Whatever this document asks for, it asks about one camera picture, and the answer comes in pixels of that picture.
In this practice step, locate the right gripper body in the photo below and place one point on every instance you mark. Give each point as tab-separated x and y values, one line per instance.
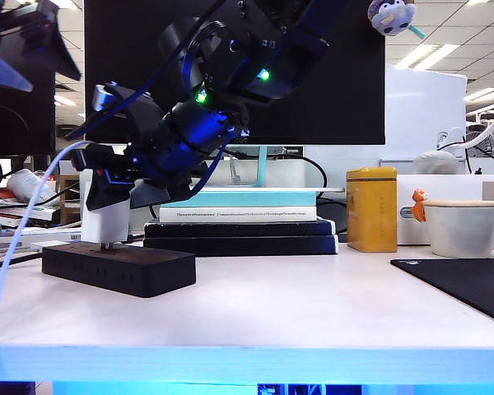
181	144

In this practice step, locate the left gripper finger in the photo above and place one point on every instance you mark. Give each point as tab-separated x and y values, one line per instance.
4	72
57	53

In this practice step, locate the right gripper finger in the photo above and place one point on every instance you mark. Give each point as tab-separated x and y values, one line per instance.
109	181
156	195

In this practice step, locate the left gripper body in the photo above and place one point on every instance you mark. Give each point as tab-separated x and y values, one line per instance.
8	24

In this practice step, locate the white charger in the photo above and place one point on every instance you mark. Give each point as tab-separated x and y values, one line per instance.
105	224

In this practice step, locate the black computer monitor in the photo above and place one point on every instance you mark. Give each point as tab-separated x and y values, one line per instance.
18	119

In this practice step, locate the blue white medicine box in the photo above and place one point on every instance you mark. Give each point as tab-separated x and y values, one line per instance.
53	235

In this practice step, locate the black power strip wood top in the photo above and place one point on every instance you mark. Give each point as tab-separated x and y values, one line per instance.
119	269

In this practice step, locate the teal monitor stand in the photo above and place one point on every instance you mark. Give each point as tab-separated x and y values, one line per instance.
263	168

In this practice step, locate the white plastic bottle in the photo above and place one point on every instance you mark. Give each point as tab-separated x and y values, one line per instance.
20	185

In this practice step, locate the black hardcover book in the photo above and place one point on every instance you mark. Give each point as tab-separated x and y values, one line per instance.
239	245
239	229

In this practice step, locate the teal white book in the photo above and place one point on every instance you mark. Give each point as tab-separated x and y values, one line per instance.
251	205

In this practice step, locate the stacked paper books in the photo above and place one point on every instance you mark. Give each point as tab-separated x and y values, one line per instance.
12	214

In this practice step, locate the black AOC monitor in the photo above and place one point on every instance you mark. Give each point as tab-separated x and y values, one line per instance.
346	82

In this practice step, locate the yellow tin box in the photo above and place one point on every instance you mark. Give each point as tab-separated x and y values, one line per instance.
372	210

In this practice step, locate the purple plush toy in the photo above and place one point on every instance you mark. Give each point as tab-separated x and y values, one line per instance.
391	16

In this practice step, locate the orange fox figurine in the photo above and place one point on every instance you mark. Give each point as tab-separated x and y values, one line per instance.
419	205

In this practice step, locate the white board panel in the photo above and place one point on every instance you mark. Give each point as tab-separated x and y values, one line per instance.
426	111

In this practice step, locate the white rounded device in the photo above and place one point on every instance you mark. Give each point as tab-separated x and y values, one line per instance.
435	163

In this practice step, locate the white cardboard box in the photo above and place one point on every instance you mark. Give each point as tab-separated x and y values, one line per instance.
448	187

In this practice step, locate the white ceramic mug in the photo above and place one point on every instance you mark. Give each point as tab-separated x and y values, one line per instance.
461	230

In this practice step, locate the white desk fan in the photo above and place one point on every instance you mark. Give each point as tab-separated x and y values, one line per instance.
483	144

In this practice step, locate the white curved tube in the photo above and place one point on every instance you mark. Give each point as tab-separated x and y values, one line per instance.
490	131

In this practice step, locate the black mouse pad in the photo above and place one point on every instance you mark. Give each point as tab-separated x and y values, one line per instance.
469	284

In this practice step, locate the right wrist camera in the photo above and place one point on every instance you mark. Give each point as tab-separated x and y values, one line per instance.
142	115

